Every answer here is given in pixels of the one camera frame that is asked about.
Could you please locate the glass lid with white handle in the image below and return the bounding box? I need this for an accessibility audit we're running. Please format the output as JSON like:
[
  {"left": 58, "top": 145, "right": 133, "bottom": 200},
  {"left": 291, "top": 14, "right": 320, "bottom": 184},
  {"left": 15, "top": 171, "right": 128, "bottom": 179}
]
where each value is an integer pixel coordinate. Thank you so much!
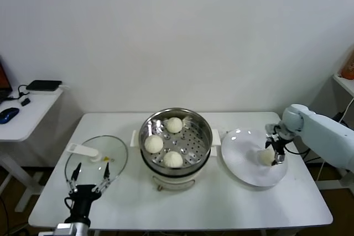
[{"left": 65, "top": 135, "right": 129, "bottom": 190}]

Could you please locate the white electric pot base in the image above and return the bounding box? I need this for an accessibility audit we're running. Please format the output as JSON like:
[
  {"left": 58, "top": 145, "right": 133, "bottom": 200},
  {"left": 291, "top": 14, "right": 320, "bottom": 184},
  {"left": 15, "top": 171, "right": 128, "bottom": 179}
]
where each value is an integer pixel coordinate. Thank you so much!
[{"left": 140, "top": 147, "right": 218, "bottom": 192}]

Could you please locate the white desk with foot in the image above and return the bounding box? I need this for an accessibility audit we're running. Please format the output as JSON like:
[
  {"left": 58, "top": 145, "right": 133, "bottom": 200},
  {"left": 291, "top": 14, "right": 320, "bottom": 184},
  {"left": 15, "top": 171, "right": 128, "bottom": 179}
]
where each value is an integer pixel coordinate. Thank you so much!
[{"left": 315, "top": 73, "right": 354, "bottom": 191}]

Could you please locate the white steamed baozi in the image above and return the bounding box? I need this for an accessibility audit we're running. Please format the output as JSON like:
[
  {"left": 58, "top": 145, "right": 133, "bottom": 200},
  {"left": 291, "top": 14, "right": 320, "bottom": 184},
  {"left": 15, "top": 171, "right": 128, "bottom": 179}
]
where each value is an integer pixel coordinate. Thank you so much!
[
  {"left": 163, "top": 151, "right": 184, "bottom": 168},
  {"left": 257, "top": 149, "right": 277, "bottom": 166},
  {"left": 144, "top": 135, "right": 164, "bottom": 154},
  {"left": 165, "top": 117, "right": 183, "bottom": 134}
]

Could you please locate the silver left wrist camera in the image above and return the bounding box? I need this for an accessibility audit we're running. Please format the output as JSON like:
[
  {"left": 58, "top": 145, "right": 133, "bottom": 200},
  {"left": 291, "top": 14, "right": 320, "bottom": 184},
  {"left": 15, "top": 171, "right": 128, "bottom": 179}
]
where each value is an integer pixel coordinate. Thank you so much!
[{"left": 54, "top": 222, "right": 75, "bottom": 236}]

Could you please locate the black cable with inline adapter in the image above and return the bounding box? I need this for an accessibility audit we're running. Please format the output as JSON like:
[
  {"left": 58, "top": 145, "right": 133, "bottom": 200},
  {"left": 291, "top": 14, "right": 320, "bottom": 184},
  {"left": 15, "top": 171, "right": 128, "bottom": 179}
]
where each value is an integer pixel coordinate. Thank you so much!
[{"left": 303, "top": 111, "right": 351, "bottom": 164}]

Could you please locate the thin black desk cable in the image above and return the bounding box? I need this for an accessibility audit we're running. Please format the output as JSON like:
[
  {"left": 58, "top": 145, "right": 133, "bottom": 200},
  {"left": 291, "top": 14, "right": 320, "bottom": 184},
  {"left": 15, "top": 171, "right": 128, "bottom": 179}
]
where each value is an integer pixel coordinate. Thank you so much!
[{"left": 7, "top": 83, "right": 31, "bottom": 101}]

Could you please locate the black flat hard drive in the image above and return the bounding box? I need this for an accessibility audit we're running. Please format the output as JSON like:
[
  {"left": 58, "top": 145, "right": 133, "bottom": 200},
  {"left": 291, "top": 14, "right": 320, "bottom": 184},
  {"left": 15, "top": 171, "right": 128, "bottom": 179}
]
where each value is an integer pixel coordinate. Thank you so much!
[{"left": 26, "top": 80, "right": 63, "bottom": 92}]

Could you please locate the white side desk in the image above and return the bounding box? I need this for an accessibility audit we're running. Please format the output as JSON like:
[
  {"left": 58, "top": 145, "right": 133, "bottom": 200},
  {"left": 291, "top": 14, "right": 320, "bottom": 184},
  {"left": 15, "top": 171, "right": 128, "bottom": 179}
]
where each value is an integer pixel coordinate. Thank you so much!
[{"left": 0, "top": 84, "right": 71, "bottom": 212}]

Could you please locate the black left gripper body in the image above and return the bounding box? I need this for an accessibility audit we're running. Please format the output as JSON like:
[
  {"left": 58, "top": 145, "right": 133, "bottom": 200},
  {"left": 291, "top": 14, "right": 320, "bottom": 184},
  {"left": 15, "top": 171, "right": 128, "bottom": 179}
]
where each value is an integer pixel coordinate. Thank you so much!
[{"left": 64, "top": 185, "right": 103, "bottom": 224}]

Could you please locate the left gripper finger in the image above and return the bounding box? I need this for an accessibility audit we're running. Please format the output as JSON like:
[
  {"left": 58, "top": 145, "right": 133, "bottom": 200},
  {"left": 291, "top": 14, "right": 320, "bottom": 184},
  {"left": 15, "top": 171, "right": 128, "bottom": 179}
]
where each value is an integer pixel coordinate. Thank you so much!
[
  {"left": 92, "top": 161, "right": 111, "bottom": 193},
  {"left": 66, "top": 162, "right": 82, "bottom": 195}
]

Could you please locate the black laptop with red screen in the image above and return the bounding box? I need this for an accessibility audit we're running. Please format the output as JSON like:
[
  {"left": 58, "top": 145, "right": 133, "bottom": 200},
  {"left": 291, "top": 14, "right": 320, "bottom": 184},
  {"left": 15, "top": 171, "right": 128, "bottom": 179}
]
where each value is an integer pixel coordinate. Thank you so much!
[{"left": 0, "top": 55, "right": 14, "bottom": 104}]

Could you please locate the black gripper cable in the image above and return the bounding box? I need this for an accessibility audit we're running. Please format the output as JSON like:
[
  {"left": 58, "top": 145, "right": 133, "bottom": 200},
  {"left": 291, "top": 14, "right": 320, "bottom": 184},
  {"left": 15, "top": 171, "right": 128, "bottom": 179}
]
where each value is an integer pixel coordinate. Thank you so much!
[
  {"left": 64, "top": 196, "right": 75, "bottom": 214},
  {"left": 284, "top": 136, "right": 312, "bottom": 156}
]

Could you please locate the white hanging cable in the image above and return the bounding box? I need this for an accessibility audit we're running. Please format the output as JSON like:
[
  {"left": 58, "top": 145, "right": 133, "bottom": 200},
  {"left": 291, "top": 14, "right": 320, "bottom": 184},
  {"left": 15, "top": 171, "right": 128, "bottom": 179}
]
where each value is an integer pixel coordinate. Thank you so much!
[{"left": 316, "top": 103, "right": 349, "bottom": 181}]

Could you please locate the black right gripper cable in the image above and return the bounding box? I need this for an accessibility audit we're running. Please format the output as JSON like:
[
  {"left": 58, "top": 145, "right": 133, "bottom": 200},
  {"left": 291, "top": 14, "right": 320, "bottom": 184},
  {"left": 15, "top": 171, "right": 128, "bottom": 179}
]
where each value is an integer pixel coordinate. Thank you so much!
[{"left": 284, "top": 136, "right": 312, "bottom": 156}]

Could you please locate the blue computer mouse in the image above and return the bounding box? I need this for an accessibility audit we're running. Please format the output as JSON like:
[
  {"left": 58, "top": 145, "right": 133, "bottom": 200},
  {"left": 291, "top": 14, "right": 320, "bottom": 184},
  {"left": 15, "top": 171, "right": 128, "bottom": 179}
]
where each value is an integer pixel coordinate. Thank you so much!
[{"left": 0, "top": 107, "right": 20, "bottom": 125}]

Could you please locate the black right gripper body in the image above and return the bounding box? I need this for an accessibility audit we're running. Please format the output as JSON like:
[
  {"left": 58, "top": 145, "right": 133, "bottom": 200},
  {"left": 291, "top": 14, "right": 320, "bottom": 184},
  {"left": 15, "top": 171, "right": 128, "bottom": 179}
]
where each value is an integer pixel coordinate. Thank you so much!
[{"left": 264, "top": 122, "right": 294, "bottom": 150}]

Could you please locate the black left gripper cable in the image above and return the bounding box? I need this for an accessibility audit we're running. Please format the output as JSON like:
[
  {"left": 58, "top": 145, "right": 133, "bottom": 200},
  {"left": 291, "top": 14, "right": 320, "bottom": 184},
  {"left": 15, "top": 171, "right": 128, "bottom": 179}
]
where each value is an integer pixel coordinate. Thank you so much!
[{"left": 64, "top": 196, "right": 75, "bottom": 214}]

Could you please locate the white round plate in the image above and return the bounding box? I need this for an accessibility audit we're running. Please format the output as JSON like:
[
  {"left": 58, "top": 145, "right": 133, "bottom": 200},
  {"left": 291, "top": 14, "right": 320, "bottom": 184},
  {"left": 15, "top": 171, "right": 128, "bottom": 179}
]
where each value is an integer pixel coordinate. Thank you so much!
[{"left": 220, "top": 128, "right": 288, "bottom": 187}]

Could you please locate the stainless steel steamer basket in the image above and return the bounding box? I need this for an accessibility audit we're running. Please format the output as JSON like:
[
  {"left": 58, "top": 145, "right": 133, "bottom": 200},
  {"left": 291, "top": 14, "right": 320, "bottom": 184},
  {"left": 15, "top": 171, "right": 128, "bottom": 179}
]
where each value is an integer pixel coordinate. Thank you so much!
[{"left": 130, "top": 107, "right": 222, "bottom": 171}]

